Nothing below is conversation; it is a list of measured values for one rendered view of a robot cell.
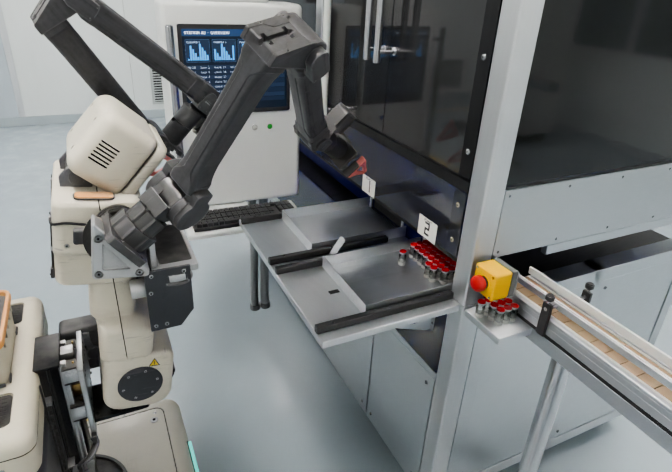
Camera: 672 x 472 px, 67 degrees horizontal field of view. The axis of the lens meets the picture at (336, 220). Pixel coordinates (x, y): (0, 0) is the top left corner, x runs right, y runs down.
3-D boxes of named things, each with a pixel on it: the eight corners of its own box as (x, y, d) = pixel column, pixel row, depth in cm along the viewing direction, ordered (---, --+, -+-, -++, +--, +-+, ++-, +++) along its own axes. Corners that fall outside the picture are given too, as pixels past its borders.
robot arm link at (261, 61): (247, -3, 76) (290, 41, 74) (298, 8, 87) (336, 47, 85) (138, 197, 99) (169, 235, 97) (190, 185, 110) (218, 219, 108)
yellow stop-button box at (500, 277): (493, 281, 130) (498, 257, 127) (513, 296, 124) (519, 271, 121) (470, 287, 127) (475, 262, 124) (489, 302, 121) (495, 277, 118)
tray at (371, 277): (418, 246, 162) (420, 237, 160) (471, 288, 141) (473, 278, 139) (322, 266, 148) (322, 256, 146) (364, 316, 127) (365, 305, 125)
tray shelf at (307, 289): (360, 205, 194) (361, 200, 193) (482, 304, 138) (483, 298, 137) (238, 224, 174) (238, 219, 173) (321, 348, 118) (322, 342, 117)
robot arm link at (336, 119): (292, 124, 122) (315, 149, 120) (324, 89, 119) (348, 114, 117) (309, 132, 133) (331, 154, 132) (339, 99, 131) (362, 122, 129)
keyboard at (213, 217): (289, 203, 205) (289, 198, 204) (300, 217, 194) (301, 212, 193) (188, 216, 190) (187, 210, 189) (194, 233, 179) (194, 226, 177)
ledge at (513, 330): (504, 303, 138) (505, 298, 138) (539, 331, 128) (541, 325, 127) (463, 315, 133) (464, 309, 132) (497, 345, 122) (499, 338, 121)
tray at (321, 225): (367, 205, 189) (368, 196, 187) (405, 235, 168) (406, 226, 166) (281, 219, 175) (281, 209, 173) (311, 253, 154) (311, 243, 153)
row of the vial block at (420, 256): (413, 254, 156) (414, 241, 154) (448, 284, 142) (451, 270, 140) (407, 255, 155) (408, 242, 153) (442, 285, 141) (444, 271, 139)
